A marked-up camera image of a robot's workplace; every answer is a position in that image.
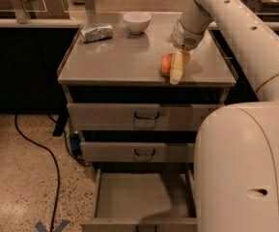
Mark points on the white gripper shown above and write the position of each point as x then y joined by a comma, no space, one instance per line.
183,37

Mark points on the orange fruit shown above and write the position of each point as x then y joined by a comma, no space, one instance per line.
165,64

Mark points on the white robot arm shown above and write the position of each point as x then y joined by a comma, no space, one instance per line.
236,156

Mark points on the grey metal drawer cabinet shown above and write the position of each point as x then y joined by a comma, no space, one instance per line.
126,69

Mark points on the top grey drawer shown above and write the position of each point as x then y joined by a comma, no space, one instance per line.
138,116

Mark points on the middle grey drawer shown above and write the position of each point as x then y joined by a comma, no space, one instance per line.
137,152

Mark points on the bottom grey open drawer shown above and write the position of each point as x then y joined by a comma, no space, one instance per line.
142,202

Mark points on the white ceramic bowl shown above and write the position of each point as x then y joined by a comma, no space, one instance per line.
137,22

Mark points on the silver foil snack packet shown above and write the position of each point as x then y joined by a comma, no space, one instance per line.
94,34

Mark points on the blue power adapter box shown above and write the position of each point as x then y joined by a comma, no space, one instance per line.
75,144

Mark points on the long white counter ledge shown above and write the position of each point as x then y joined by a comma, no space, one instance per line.
67,23

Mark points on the blue tape floor mark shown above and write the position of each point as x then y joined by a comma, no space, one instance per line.
59,228

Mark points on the grey metal post left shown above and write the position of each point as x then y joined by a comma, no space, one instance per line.
19,11

